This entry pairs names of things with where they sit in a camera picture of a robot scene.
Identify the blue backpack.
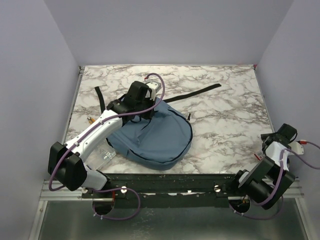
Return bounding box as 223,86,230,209
94,83,222,172

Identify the red white eraser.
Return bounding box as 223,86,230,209
254,153,264,161

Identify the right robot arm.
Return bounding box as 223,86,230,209
230,123,298,210

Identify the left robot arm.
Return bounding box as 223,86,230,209
47,80,165,198

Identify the yellow utility knife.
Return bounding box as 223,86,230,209
87,116,95,125

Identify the clear plastic box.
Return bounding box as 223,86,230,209
86,139,116,171

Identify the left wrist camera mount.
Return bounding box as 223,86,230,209
144,79,162,101

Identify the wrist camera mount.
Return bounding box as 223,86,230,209
289,141,305,155
144,79,162,101

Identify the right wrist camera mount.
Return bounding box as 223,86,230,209
289,141,305,155

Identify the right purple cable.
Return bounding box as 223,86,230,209
232,141,320,221

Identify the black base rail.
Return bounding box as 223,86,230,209
79,173,245,212

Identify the aluminium frame rail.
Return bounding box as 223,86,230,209
31,65,307,240

